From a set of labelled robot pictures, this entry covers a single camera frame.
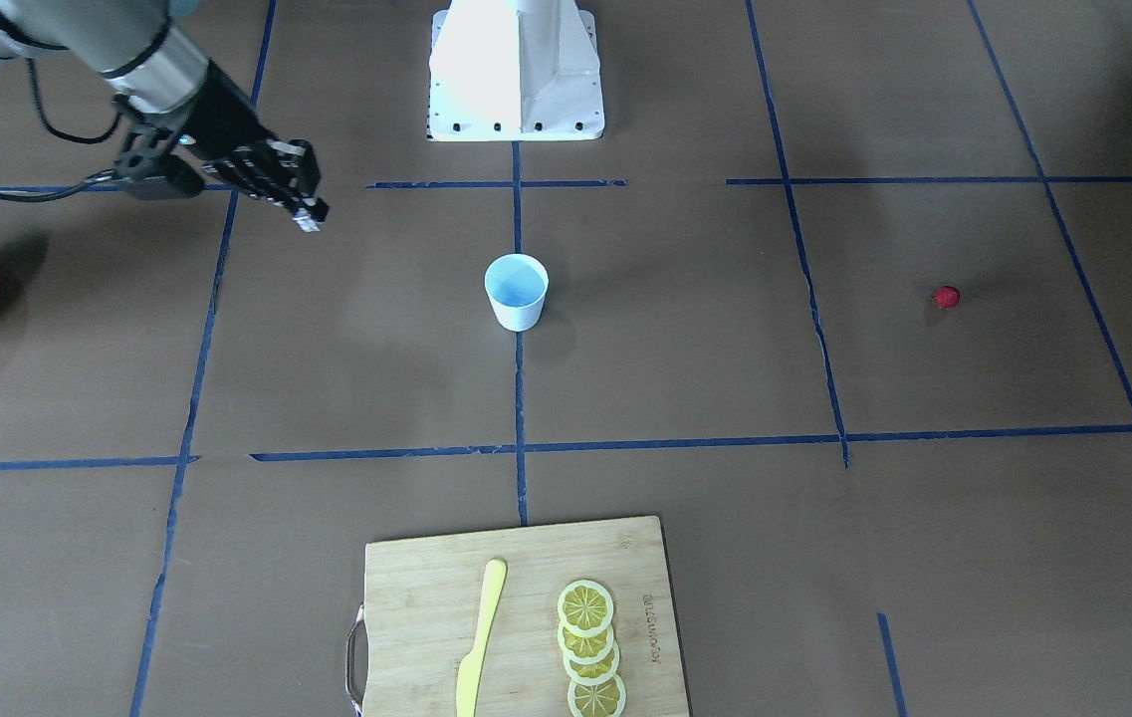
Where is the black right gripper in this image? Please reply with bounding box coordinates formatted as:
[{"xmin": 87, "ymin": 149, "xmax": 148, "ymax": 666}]
[{"xmin": 166, "ymin": 61, "xmax": 331, "ymax": 233}]

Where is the red strawberry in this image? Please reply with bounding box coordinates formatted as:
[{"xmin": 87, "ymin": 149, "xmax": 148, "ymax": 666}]
[{"xmin": 931, "ymin": 285, "xmax": 962, "ymax": 311}]

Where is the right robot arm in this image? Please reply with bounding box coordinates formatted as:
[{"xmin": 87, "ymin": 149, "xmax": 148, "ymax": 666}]
[{"xmin": 0, "ymin": 1, "xmax": 329, "ymax": 232}]

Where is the light blue cup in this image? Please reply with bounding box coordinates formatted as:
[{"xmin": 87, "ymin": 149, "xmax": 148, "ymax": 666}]
[{"xmin": 483, "ymin": 253, "xmax": 551, "ymax": 333}]

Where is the wooden cutting board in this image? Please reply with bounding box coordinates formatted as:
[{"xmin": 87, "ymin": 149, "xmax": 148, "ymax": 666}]
[{"xmin": 345, "ymin": 517, "xmax": 691, "ymax": 716}]

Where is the lemon slice one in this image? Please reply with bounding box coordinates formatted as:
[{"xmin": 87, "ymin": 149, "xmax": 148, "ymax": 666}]
[{"xmin": 557, "ymin": 580, "xmax": 615, "ymax": 638}]

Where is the yellow plastic knife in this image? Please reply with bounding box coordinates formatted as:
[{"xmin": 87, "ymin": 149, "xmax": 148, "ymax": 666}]
[{"xmin": 455, "ymin": 558, "xmax": 508, "ymax": 716}]

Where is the lemon slice two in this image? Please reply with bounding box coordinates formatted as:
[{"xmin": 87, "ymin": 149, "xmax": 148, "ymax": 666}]
[{"xmin": 557, "ymin": 623, "xmax": 615, "ymax": 664}]

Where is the lemon slice three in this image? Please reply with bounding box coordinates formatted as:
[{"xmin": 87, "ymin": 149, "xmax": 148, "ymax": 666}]
[{"xmin": 561, "ymin": 645, "xmax": 621, "ymax": 686}]

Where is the lemon slice four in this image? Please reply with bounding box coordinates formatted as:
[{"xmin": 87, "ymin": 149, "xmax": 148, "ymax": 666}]
[{"xmin": 566, "ymin": 675, "xmax": 626, "ymax": 717}]

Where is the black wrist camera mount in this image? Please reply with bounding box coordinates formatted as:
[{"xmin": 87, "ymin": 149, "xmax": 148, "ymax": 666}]
[{"xmin": 113, "ymin": 122, "xmax": 206, "ymax": 200}]

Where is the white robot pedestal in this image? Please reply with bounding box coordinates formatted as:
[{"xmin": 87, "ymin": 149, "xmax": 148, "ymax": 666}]
[{"xmin": 426, "ymin": 1, "xmax": 606, "ymax": 142}]

